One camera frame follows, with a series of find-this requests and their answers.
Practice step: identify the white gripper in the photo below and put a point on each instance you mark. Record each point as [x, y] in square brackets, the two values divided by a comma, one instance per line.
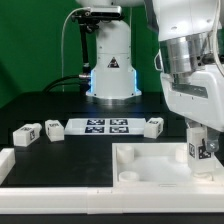
[199, 97]

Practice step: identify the white square tabletop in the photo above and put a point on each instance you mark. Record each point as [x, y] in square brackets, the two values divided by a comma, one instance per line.
[158, 164]

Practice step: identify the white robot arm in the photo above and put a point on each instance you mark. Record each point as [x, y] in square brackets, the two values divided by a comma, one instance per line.
[191, 58]

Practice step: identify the white U-shaped fence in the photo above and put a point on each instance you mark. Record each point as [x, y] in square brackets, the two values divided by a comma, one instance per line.
[96, 200]

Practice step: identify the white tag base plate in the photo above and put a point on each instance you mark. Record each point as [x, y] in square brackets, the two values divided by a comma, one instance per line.
[105, 126]

